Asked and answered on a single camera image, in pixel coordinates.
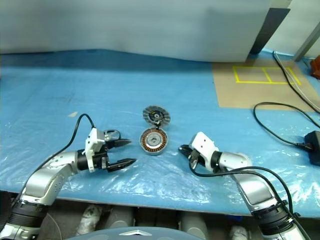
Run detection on thin grey cable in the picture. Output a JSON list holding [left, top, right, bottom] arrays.
[[274, 53, 320, 107]]

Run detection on black upright panel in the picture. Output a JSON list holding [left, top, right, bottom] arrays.
[[249, 7, 291, 55]]

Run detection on brown cardboard sheet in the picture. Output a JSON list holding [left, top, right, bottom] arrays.
[[211, 56, 320, 112]]

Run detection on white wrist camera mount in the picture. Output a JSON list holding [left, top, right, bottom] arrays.
[[84, 127, 106, 173], [191, 131, 220, 173]]

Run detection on blue plastic table cover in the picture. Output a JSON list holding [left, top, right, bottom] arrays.
[[0, 48, 320, 217]]

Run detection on yellow tape rectangle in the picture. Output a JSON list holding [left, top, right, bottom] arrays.
[[232, 65, 302, 85]]

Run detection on round grey motor lid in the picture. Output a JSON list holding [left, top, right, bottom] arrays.
[[142, 104, 171, 127]]

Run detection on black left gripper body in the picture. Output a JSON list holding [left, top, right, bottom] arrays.
[[92, 140, 114, 174]]

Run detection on red-brown block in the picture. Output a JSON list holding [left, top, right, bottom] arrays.
[[309, 55, 320, 80]]

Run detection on black power adapter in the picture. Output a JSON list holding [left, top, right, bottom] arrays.
[[303, 130, 320, 166]]

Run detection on thin black cable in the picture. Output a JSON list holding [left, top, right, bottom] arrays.
[[273, 51, 320, 113]]

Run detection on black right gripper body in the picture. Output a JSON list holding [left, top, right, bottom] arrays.
[[187, 147, 201, 171]]

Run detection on grey-blue robot torso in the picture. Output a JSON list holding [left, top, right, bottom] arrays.
[[63, 226, 191, 240]]

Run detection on grey aluminium post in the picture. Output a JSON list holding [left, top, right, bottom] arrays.
[[292, 21, 320, 62]]

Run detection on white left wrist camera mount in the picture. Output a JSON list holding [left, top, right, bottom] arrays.
[[84, 127, 106, 173]]

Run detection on white rounded shape green marks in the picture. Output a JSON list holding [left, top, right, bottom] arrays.
[[76, 204, 103, 236]]

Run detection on grey rounded shape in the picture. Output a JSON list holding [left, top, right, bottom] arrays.
[[109, 207, 136, 229], [179, 213, 208, 238]]

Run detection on white backdrop board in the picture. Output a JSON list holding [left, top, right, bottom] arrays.
[[0, 0, 276, 63]]

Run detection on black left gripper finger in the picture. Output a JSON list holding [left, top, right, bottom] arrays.
[[109, 138, 133, 149], [107, 158, 137, 173]]

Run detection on grey round disc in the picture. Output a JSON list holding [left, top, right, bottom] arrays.
[[138, 127, 169, 156]]

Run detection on black power cord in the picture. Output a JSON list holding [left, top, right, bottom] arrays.
[[253, 101, 320, 148]]

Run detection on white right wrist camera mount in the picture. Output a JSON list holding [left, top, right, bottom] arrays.
[[191, 131, 220, 173]]

